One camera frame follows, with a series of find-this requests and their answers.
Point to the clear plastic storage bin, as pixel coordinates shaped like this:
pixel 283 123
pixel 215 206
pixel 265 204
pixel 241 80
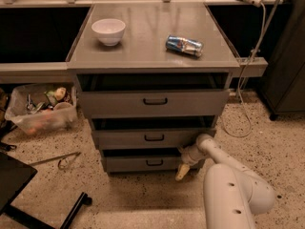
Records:
pixel 37 108

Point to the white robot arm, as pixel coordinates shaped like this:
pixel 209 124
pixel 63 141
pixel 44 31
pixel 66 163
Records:
pixel 233 193

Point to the grey bottom drawer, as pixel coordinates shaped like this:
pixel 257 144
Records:
pixel 125 164

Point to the grey middle drawer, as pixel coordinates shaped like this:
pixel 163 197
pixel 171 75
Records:
pixel 147 138

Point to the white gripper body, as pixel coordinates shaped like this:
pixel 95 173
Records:
pixel 190 158

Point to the white ceramic bowl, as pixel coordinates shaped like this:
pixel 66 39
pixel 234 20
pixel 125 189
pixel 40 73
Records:
pixel 109 31

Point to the grey drawer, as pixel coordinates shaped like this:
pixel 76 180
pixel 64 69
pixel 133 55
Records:
pixel 152 103
pixel 125 164
pixel 147 138

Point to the dark rolling cabinet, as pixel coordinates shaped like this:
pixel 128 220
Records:
pixel 282 87

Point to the grey drawer cabinet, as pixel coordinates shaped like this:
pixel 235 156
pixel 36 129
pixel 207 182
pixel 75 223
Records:
pixel 141 62

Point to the metal tongs on floor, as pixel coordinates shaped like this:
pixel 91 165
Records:
pixel 63 162

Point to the black stand base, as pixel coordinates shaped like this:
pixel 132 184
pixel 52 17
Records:
pixel 55 199

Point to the grey top drawer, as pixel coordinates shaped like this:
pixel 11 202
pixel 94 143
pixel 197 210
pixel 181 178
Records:
pixel 152 103

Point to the crushed blue soda can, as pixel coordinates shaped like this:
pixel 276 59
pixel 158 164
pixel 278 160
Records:
pixel 184 45

